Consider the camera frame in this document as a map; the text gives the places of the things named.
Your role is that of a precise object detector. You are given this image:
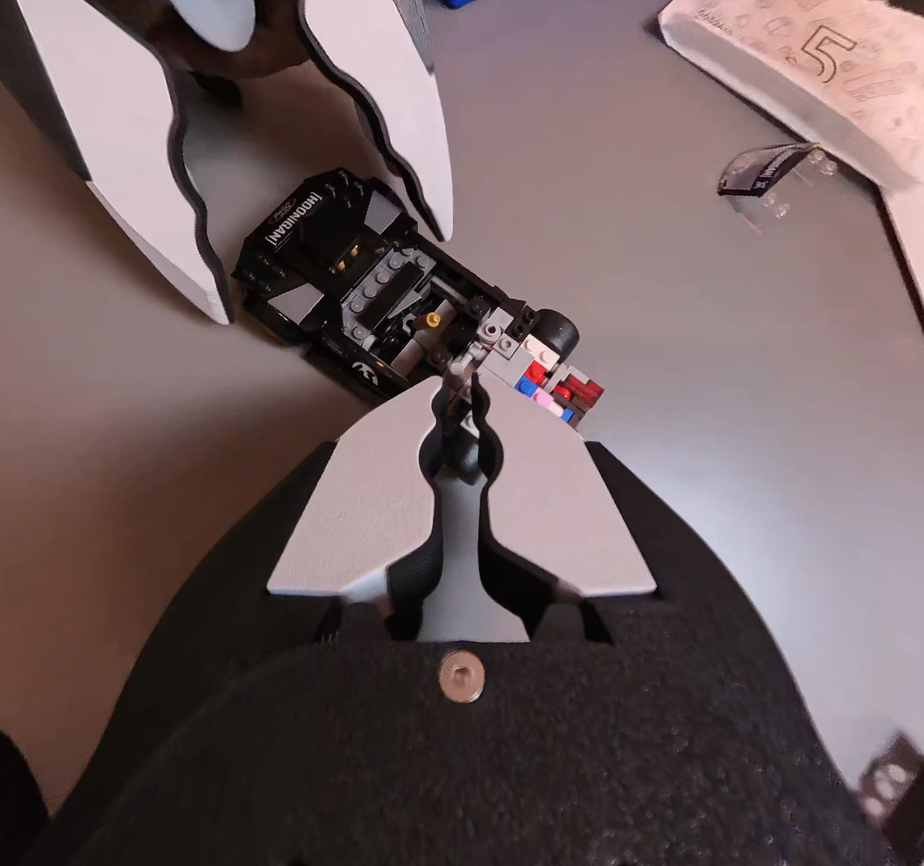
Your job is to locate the white printed paper bag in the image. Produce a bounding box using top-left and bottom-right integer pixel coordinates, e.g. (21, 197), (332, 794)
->
(657, 0), (924, 189)

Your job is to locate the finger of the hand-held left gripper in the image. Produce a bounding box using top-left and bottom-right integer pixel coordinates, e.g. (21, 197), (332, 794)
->
(299, 0), (456, 242)
(12, 0), (235, 326)

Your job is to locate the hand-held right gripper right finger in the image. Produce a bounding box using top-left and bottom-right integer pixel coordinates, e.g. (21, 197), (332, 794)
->
(470, 383), (658, 601)

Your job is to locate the black lego car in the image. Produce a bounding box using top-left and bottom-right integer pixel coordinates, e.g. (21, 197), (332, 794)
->
(231, 166), (607, 427)

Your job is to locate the clear lego windshield piece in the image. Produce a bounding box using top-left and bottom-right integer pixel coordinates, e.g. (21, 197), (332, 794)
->
(718, 142), (840, 233)

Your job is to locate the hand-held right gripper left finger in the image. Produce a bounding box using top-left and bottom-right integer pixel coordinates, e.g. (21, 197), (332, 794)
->
(268, 376), (441, 601)

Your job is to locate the white booklet stand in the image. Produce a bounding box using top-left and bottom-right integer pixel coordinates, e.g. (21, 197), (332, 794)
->
(881, 181), (924, 307)

